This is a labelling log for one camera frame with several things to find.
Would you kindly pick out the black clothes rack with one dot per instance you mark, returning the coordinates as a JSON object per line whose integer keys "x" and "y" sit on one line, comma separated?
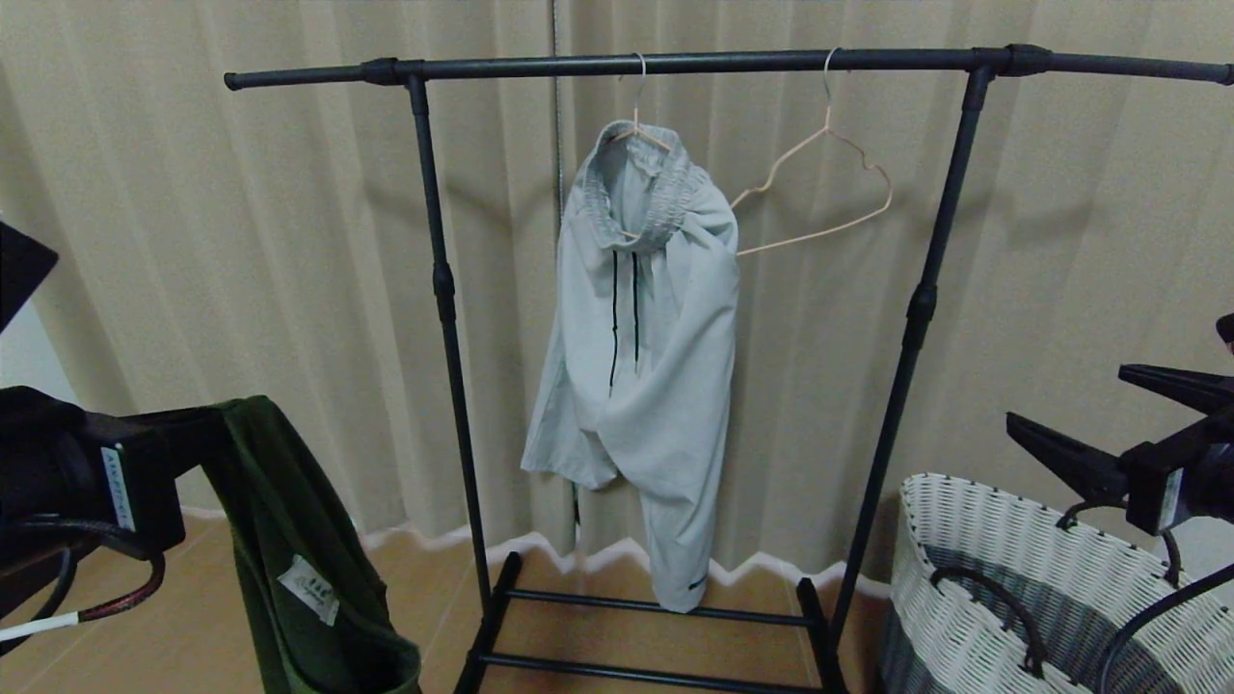
{"x": 675, "y": 64}

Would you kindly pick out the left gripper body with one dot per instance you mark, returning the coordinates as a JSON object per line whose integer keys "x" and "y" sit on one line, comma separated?
{"x": 58, "y": 472}

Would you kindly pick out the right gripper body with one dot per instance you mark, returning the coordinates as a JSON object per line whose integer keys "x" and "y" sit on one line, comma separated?
{"x": 1191, "y": 482}

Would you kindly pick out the white laundry basket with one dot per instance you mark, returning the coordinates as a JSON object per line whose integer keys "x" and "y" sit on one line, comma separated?
{"x": 964, "y": 540}

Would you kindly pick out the green garment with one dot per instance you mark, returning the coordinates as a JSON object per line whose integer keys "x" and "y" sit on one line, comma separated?
{"x": 289, "y": 520}

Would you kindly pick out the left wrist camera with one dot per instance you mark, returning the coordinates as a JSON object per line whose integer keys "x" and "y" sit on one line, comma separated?
{"x": 19, "y": 270}

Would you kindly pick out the pale grey shorts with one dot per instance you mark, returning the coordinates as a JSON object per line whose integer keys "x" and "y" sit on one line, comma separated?
{"x": 665, "y": 386}

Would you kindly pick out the silver curtain wand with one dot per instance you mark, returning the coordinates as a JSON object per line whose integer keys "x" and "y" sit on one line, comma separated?
{"x": 556, "y": 145}

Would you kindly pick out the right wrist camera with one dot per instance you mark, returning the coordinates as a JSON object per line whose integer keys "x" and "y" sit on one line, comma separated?
{"x": 1226, "y": 330}

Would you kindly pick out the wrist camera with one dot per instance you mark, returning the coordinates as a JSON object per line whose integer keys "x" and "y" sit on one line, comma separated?
{"x": 1226, "y": 330}
{"x": 19, "y": 270}

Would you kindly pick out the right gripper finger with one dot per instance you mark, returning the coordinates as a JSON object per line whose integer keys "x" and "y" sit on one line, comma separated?
{"x": 1186, "y": 390}
{"x": 1070, "y": 463}

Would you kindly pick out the pink clothes hanger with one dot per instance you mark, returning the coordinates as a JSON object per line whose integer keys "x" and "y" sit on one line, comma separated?
{"x": 827, "y": 106}
{"x": 638, "y": 96}

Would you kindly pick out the beige curtain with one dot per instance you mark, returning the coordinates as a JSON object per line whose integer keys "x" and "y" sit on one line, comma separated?
{"x": 241, "y": 241}

